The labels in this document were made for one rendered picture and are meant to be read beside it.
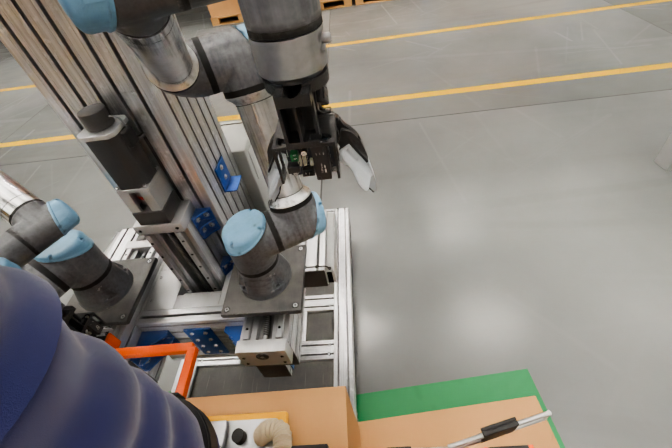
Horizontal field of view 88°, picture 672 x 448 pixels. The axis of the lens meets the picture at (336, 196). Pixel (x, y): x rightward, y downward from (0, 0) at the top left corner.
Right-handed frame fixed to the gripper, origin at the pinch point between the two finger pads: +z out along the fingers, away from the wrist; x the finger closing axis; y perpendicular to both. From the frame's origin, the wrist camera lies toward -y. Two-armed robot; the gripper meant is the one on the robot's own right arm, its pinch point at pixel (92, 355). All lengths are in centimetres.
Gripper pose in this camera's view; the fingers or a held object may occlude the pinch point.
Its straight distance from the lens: 111.0
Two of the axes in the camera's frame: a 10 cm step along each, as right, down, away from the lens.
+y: 9.9, -1.1, -0.7
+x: -0.3, -6.9, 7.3
